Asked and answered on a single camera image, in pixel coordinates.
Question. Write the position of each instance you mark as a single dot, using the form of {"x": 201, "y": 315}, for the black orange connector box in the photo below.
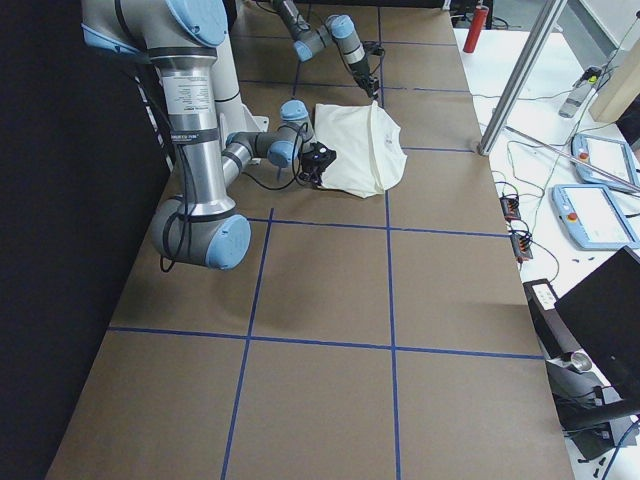
{"x": 510, "y": 207}
{"x": 521, "y": 245}

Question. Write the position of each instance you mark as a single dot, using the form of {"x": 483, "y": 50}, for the far black orange connector box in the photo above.
{"x": 510, "y": 207}

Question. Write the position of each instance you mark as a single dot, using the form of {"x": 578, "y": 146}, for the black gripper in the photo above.
{"x": 361, "y": 75}
{"x": 311, "y": 173}

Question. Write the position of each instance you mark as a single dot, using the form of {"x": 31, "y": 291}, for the aluminium frame post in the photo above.
{"x": 533, "y": 46}

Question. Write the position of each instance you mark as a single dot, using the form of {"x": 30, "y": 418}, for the near black orange connector box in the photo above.
{"x": 521, "y": 245}

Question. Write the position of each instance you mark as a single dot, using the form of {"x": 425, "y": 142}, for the near blue teach pendant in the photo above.
{"x": 592, "y": 217}

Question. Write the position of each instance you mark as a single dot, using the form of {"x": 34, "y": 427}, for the blue teach pendant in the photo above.
{"x": 613, "y": 156}
{"x": 592, "y": 217}

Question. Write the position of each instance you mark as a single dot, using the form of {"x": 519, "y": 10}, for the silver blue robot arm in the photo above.
{"x": 338, "y": 30}
{"x": 214, "y": 135}

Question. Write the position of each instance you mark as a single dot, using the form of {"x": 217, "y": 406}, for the clear water bottle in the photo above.
{"x": 581, "y": 89}

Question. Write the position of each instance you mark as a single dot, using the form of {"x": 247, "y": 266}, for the red cylinder bottle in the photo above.
{"x": 480, "y": 14}

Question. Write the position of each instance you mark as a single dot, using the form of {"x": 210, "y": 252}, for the long metal rod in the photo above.
{"x": 577, "y": 161}

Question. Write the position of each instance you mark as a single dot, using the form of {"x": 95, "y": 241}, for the black box white label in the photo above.
{"x": 556, "y": 338}

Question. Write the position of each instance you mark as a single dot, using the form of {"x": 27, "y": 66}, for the cream long-sleeve cat shirt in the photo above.
{"x": 369, "y": 158}

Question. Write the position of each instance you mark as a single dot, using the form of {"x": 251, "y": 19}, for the far blue teach pendant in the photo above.
{"x": 613, "y": 156}

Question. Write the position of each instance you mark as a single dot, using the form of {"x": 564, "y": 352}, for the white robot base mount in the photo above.
{"x": 236, "y": 122}

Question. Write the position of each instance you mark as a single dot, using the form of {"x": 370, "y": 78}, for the black camera stand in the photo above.
{"x": 596, "y": 417}

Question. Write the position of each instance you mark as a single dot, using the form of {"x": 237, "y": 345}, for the wooden board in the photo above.
{"x": 620, "y": 91}

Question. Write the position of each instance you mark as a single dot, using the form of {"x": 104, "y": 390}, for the black monitor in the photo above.
{"x": 602, "y": 313}

